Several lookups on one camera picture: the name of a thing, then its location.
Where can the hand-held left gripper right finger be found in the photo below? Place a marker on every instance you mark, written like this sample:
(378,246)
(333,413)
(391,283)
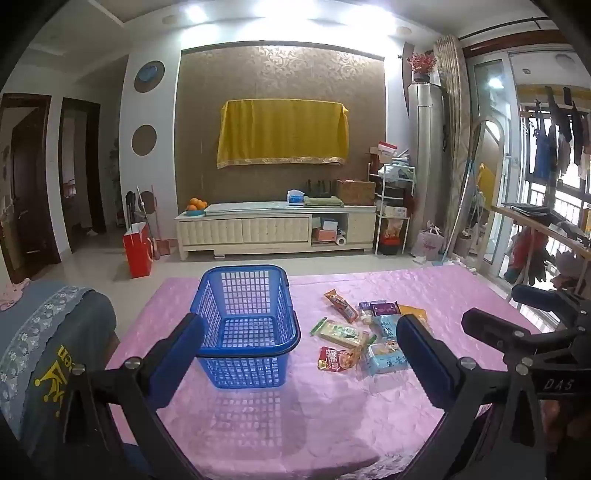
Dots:
(425,355)

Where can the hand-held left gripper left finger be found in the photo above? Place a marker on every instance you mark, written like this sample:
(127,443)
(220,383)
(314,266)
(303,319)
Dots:
(182,350)

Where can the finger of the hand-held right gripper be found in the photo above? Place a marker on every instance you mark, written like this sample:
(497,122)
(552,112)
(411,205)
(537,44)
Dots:
(489,323)
(531,295)

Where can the silver blue snack packet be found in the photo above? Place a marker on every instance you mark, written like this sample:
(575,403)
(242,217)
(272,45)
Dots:
(388,364)

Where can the yellow snack packet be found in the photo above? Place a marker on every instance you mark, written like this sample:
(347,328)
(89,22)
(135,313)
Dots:
(415,314)

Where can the blue plastic basket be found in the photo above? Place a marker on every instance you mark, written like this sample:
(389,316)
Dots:
(231,369)

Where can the green label cracker packet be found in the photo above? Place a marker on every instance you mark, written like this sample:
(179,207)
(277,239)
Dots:
(339,333)

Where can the orange snack packet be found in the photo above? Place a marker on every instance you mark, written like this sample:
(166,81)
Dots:
(340,305)

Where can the purple snack packet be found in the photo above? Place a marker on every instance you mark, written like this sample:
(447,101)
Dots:
(378,307)

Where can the wooden clothes rack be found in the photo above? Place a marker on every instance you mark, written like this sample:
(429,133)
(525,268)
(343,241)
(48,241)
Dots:
(531,221)

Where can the pink gift bag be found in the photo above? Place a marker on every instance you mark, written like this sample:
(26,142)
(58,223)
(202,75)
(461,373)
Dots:
(429,244)

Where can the red paper bag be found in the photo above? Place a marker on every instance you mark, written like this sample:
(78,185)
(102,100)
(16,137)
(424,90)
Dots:
(137,251)

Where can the pink tablecloth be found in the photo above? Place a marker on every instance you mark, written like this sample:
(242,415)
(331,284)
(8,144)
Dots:
(323,415)

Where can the blue plate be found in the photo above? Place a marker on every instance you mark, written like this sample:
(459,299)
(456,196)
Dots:
(195,213)

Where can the cream TV cabinet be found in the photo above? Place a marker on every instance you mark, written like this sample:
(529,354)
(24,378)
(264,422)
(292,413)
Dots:
(258,230)

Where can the white shelf rack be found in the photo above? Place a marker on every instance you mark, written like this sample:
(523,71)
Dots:
(392,217)

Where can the paper towel roll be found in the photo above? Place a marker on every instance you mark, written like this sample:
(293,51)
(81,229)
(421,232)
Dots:
(340,240)

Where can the grey embroidered chair cover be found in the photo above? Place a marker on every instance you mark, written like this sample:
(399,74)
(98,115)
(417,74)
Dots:
(37,332)

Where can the pile of oranges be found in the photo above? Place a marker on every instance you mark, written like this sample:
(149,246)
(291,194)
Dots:
(197,203)

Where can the orange box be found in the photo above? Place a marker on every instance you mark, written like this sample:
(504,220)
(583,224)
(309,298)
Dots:
(325,235)

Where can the patterned curtain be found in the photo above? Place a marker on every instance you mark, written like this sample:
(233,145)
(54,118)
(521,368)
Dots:
(455,138)

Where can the tower air conditioner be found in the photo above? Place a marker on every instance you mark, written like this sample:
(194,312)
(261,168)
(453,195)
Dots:
(427,152)

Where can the brown cardboard box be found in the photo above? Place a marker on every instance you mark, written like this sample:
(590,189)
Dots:
(355,191)

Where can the pink cloth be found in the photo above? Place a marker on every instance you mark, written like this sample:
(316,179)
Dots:
(11,293)

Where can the green folded cloth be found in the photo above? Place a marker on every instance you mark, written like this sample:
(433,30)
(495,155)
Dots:
(323,201)

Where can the blue tissue box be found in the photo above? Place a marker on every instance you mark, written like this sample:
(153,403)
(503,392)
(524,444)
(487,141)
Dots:
(294,196)

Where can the black router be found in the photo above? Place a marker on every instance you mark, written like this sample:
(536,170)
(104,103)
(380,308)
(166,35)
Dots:
(318,187)

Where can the dark wooden door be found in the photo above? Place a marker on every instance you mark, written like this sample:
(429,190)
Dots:
(27,184)

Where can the yellow cloth cover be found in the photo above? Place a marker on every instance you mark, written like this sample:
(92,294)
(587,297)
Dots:
(281,129)

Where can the red flower vase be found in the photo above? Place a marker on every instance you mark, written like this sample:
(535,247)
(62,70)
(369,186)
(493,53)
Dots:
(422,62)

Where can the round wall niche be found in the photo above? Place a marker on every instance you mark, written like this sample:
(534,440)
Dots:
(143,139)
(149,76)

